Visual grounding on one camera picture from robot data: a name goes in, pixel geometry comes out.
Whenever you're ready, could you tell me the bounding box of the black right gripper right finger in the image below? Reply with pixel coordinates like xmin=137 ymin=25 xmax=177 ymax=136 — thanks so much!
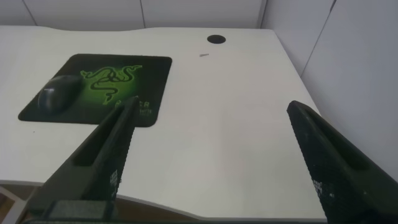
xmin=286 ymin=100 xmax=398 ymax=224

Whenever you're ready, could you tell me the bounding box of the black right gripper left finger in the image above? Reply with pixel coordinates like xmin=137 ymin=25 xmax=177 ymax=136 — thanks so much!
xmin=26 ymin=95 xmax=141 ymax=208

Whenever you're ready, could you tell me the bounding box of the black computer mouse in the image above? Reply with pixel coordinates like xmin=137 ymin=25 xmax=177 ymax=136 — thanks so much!
xmin=37 ymin=74 xmax=84 ymax=114

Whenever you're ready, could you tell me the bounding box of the black green Razer mouse pad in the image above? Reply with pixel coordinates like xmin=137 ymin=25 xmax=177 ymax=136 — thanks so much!
xmin=17 ymin=53 xmax=174 ymax=128

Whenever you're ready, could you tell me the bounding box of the black round cable grommet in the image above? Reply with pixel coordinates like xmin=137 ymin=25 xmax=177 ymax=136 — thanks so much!
xmin=206 ymin=34 xmax=227 ymax=45

